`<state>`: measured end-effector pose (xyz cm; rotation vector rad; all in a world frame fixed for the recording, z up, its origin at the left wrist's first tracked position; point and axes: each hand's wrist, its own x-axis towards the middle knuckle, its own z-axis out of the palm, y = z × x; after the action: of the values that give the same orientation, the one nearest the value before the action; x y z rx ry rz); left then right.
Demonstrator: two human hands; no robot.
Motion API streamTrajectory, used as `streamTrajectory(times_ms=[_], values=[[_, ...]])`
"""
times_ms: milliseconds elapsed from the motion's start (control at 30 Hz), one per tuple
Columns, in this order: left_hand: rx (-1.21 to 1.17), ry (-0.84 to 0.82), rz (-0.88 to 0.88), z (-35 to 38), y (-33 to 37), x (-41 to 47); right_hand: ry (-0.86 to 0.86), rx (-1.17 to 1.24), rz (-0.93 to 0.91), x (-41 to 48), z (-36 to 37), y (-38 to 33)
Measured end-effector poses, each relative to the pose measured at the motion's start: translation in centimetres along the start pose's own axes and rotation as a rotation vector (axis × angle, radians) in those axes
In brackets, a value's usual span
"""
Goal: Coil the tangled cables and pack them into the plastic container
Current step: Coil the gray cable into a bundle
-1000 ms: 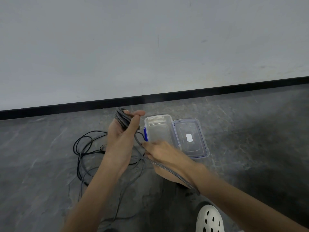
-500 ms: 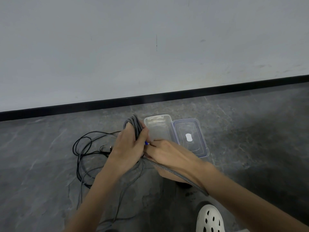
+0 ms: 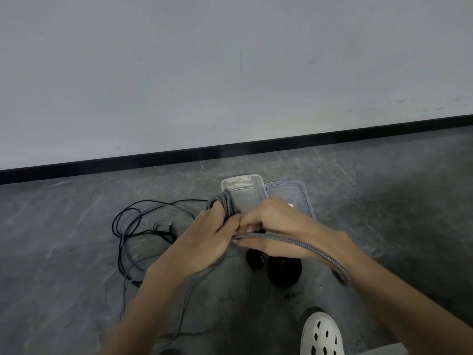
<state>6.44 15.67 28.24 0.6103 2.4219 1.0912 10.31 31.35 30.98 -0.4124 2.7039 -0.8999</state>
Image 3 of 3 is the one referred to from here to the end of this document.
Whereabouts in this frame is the person's left hand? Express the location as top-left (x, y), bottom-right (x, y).
top-left (168, 203), bottom-right (243, 275)

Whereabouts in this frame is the person's right hand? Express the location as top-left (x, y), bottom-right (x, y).
top-left (236, 198), bottom-right (356, 261)

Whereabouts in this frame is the grey braided cable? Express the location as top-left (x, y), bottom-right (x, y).
top-left (205, 188), bottom-right (351, 287)

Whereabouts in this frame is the person's left forearm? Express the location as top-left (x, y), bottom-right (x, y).
top-left (99, 251), bottom-right (209, 355)

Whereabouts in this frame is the person's right forearm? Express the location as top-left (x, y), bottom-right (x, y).
top-left (325, 231), bottom-right (473, 355)

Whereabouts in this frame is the clear plastic container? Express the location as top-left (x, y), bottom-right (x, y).
top-left (220, 174), bottom-right (265, 215)

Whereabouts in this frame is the clear blue-rimmed container lid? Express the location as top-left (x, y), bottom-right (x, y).
top-left (263, 180), bottom-right (318, 221)

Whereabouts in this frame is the black baseboard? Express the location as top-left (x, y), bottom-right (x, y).
top-left (0, 114), bottom-right (473, 185)

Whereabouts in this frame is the white clog shoe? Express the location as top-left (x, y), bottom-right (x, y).
top-left (299, 311), bottom-right (346, 355)

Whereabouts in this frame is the grey trouser leg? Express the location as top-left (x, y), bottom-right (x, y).
top-left (344, 342), bottom-right (408, 355)

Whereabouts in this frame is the small black coiled cable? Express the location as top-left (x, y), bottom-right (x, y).
top-left (246, 249), bottom-right (267, 270)

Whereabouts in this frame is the large black coiled cable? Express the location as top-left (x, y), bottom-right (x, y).
top-left (267, 255), bottom-right (303, 289)

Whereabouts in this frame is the thin black cable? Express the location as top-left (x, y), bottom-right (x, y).
top-left (112, 198), bottom-right (237, 355)

